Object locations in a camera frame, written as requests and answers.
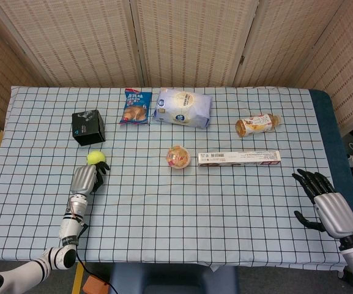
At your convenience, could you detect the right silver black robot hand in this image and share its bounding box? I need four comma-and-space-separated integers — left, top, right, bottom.
291, 168, 353, 239

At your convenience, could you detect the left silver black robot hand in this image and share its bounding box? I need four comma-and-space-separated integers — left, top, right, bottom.
70, 160, 111, 197

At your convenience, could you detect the yellow tennis ball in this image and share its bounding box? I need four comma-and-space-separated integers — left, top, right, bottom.
86, 150, 106, 165

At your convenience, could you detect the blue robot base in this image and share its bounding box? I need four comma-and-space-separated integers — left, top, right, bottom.
108, 265, 240, 294

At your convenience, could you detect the black cardboard box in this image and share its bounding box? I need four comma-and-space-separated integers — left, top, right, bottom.
72, 108, 106, 147

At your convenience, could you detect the blue bread snack packet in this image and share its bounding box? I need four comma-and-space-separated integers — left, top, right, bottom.
119, 88, 151, 126

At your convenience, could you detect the blue padded table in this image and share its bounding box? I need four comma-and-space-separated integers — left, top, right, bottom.
309, 89, 353, 243

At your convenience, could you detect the blue checked tablecloth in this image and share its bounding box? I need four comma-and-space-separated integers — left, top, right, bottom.
0, 85, 348, 272

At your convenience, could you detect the orange fruit jelly cup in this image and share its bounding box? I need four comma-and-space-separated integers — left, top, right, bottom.
165, 145, 192, 170

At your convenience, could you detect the orange floor object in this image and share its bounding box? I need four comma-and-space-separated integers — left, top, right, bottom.
83, 275, 111, 294

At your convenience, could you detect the amber tea bottle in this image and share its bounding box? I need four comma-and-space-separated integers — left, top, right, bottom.
236, 113, 283, 138

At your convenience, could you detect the white blue bread bag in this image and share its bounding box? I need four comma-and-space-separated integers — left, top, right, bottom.
150, 88, 213, 130

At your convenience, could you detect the woven folding screen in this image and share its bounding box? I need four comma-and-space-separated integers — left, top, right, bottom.
0, 0, 353, 135

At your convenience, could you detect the black floor cable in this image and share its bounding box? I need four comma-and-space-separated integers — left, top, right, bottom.
76, 260, 116, 294

